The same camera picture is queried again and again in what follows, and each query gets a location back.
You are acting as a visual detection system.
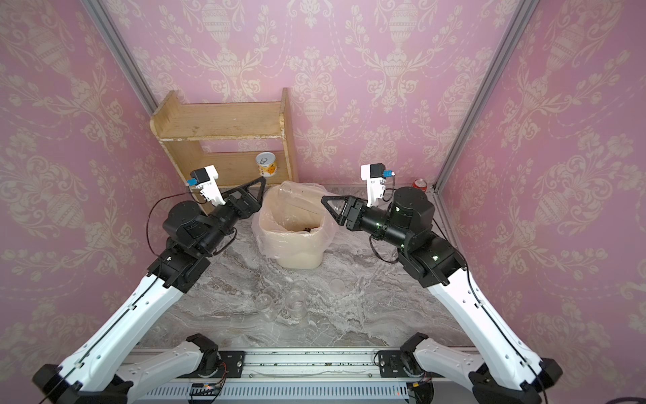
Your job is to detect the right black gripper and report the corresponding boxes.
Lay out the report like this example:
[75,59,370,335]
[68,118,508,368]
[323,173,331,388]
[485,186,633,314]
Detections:
[327,198,419,259]

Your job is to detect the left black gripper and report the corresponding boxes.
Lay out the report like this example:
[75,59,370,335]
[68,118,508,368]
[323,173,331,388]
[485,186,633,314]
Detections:
[198,177,266,258]

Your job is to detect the clear lid of jar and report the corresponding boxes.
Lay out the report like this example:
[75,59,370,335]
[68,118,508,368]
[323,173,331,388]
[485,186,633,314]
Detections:
[329,279,346,294]

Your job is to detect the clear jar flower tea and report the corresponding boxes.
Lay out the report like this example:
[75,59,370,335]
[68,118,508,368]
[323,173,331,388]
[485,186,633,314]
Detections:
[276,181,329,219]
[255,293,277,322]
[285,291,308,321]

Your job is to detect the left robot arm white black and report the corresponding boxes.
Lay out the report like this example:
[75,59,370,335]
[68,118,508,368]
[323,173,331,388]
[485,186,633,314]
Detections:
[32,177,266,403]

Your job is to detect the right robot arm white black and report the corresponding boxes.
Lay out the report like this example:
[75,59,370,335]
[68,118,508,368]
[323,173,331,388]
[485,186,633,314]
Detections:
[321,187,563,403]

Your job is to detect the yellow white can on shelf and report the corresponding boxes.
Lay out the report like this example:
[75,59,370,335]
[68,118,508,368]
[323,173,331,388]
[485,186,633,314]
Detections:
[256,151,277,178]

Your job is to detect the cream trash bin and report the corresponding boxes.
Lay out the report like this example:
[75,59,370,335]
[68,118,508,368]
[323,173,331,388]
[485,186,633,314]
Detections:
[258,183,330,270]

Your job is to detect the clear plastic bin liner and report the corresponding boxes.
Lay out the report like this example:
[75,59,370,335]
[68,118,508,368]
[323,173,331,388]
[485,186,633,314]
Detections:
[251,182,338,263]

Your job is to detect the wooden two-tier shelf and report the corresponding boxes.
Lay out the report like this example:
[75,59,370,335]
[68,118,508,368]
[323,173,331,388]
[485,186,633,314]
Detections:
[150,88,299,189]

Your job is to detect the red cola can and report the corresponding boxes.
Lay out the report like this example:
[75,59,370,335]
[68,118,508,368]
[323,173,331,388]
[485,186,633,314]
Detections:
[412,178,428,192]

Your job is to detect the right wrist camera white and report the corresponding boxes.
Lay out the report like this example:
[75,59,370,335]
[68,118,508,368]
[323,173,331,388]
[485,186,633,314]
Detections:
[360,163,395,207]

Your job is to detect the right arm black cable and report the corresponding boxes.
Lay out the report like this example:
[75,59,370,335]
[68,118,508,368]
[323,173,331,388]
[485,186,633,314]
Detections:
[367,216,548,404]

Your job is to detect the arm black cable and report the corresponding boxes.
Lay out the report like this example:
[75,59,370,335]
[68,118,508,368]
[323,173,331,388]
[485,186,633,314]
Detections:
[367,216,548,404]
[145,191,238,259]

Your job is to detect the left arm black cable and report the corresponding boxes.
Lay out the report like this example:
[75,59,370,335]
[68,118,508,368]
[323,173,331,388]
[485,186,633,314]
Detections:
[145,191,238,259]

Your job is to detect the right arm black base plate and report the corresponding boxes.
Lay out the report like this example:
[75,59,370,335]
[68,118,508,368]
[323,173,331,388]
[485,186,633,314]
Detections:
[373,349,430,379]

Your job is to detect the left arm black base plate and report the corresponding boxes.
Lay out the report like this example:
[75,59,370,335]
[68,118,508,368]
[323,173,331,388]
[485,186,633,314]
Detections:
[179,350,245,380]

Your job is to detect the aluminium mounting rail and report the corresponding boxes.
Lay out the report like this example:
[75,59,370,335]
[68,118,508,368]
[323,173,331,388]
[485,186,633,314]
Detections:
[124,348,472,403]

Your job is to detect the small circuit board with wires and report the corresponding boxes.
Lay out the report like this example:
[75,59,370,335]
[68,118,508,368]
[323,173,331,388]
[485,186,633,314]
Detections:
[188,382,225,404]

